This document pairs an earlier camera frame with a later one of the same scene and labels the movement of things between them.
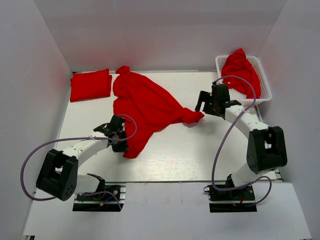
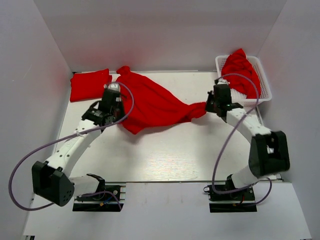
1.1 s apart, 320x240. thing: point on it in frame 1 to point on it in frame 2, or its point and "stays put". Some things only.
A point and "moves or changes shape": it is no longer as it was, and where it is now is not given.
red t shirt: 144,111 moves or changes shape
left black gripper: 122,148 to 121,116
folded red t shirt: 90,85 stays put
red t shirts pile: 237,64 stays put
